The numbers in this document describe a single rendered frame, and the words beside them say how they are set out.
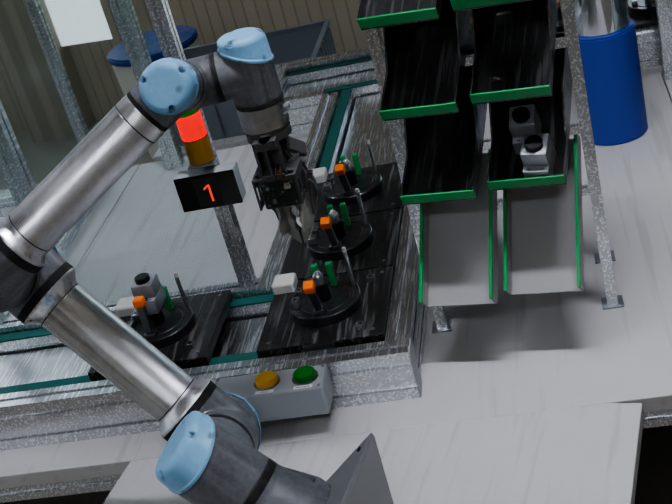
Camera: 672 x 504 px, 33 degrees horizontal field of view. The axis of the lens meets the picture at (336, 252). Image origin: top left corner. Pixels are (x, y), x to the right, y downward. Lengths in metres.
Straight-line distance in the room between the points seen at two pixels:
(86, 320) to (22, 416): 0.52
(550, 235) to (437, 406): 0.36
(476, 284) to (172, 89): 0.73
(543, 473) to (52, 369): 1.06
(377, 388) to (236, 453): 0.46
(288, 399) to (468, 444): 0.32
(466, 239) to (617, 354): 0.33
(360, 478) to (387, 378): 0.44
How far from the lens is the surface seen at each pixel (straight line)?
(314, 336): 2.09
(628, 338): 2.10
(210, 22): 6.18
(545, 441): 1.90
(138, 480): 2.09
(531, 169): 1.92
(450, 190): 1.96
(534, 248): 2.04
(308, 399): 1.99
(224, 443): 1.66
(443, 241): 2.07
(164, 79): 1.57
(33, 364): 2.45
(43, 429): 2.27
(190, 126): 2.15
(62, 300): 1.79
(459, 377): 2.08
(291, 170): 1.76
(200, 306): 2.31
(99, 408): 2.19
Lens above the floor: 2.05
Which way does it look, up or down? 27 degrees down
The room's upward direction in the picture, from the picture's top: 16 degrees counter-clockwise
